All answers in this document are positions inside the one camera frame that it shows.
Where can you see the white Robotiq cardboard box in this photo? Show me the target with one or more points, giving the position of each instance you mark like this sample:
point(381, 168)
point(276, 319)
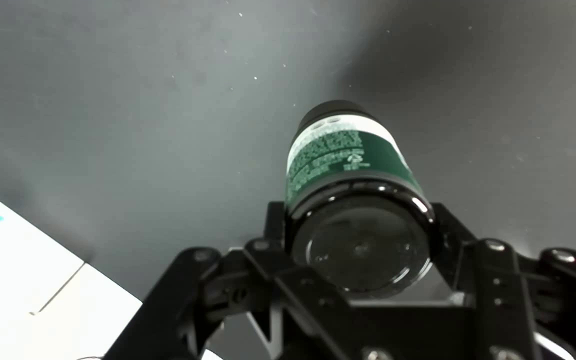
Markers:
point(29, 293)

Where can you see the green label dark bottle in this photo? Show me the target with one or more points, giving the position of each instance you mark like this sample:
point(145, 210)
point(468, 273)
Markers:
point(350, 200)

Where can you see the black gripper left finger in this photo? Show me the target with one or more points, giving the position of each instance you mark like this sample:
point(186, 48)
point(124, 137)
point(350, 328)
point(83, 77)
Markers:
point(234, 293)

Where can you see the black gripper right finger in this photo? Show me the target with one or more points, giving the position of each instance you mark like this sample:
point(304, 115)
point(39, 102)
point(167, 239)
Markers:
point(501, 293)

